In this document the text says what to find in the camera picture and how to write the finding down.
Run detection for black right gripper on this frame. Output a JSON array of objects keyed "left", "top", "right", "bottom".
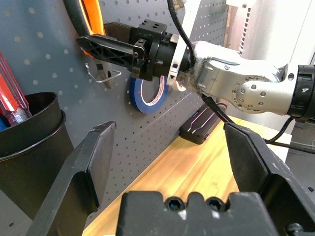
[{"left": 76, "top": 19, "right": 180, "bottom": 81}]

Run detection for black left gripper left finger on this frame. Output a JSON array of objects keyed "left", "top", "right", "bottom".
[{"left": 26, "top": 120, "right": 117, "bottom": 236}]

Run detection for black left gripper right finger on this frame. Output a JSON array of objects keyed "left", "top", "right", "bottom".
[{"left": 223, "top": 122, "right": 315, "bottom": 236}]

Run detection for orange black pliers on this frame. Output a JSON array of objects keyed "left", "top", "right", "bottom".
[{"left": 63, "top": 0, "right": 116, "bottom": 90}]

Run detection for grey metal pegboard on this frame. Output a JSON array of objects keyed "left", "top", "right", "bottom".
[{"left": 0, "top": 0, "right": 231, "bottom": 236}]

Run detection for black plastic cup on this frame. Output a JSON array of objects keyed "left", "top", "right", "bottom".
[
  {"left": 0, "top": 91, "right": 62, "bottom": 158},
  {"left": 0, "top": 110, "right": 76, "bottom": 221}
]

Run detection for blue tape roll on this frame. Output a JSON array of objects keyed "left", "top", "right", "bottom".
[{"left": 129, "top": 76, "right": 170, "bottom": 115}]

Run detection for black plastic tool case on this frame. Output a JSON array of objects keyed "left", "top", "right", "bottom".
[{"left": 179, "top": 104, "right": 227, "bottom": 145}]

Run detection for white toothed strip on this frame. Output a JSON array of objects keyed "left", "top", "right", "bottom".
[{"left": 237, "top": 7, "right": 252, "bottom": 54}]

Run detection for wire pliers holder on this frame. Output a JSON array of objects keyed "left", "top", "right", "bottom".
[{"left": 85, "top": 62, "right": 123, "bottom": 84}]

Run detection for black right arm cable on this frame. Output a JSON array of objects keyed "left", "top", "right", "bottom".
[{"left": 167, "top": 0, "right": 315, "bottom": 155}]

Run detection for red handled screwdriver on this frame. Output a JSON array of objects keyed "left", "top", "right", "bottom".
[
  {"left": 0, "top": 71, "right": 32, "bottom": 126},
  {"left": 0, "top": 51, "right": 24, "bottom": 99}
]

